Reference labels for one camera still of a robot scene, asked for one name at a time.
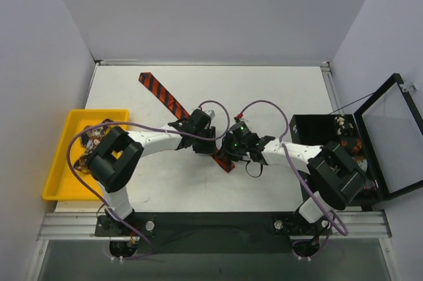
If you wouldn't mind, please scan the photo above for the orange navy striped tie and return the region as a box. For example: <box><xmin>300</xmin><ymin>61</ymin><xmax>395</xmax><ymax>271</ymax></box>
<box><xmin>139</xmin><ymin>72</ymin><xmax>235</xmax><ymax>173</ymax></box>

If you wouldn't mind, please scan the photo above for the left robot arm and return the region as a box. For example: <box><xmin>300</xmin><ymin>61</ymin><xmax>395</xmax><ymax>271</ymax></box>
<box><xmin>87</xmin><ymin>109</ymin><xmax>215</xmax><ymax>236</ymax></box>

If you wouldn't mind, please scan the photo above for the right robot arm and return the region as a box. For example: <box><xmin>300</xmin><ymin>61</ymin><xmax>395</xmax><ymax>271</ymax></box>
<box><xmin>220</xmin><ymin>132</ymin><xmax>366</xmax><ymax>235</ymax></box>

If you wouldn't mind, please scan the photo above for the brown floral tie in tray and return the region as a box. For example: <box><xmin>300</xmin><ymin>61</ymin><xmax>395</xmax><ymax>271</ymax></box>
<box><xmin>73</xmin><ymin>126</ymin><xmax>111</xmax><ymax>175</ymax></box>

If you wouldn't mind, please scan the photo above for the blue orange rolled tie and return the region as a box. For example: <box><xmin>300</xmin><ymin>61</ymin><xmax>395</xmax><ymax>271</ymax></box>
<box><xmin>354</xmin><ymin>156</ymin><xmax>368</xmax><ymax>173</ymax></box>

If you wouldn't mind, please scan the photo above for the dark rolled tie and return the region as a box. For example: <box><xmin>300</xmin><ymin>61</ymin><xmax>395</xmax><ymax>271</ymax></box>
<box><xmin>362</xmin><ymin>179</ymin><xmax>378</xmax><ymax>194</ymax></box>

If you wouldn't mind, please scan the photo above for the yellow plastic tray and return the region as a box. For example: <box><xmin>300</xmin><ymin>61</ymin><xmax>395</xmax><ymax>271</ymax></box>
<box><xmin>42</xmin><ymin>109</ymin><xmax>130</xmax><ymax>201</ymax></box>

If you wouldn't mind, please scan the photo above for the black framed glass box lid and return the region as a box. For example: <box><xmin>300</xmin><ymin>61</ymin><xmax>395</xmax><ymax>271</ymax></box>
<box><xmin>354</xmin><ymin>73</ymin><xmax>422</xmax><ymax>200</ymax></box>

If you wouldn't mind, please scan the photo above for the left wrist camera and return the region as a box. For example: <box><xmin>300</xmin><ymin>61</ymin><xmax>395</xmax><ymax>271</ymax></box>
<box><xmin>205</xmin><ymin>110</ymin><xmax>215</xmax><ymax>120</ymax></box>

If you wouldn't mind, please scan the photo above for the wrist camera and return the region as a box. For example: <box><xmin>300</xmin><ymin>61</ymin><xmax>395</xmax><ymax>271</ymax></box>
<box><xmin>205</xmin><ymin>110</ymin><xmax>215</xmax><ymax>120</ymax></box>
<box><xmin>229</xmin><ymin>120</ymin><xmax>251</xmax><ymax>140</ymax></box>

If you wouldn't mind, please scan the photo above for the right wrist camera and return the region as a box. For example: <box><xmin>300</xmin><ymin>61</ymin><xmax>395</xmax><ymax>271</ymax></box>
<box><xmin>229</xmin><ymin>120</ymin><xmax>251</xmax><ymax>140</ymax></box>

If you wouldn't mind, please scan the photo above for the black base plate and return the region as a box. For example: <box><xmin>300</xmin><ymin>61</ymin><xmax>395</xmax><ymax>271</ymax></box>
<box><xmin>94</xmin><ymin>212</ymin><xmax>330</xmax><ymax>258</ymax></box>

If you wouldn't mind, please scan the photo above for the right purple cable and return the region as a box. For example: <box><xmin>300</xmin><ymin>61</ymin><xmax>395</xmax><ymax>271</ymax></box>
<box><xmin>234</xmin><ymin>99</ymin><xmax>350</xmax><ymax>259</ymax></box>

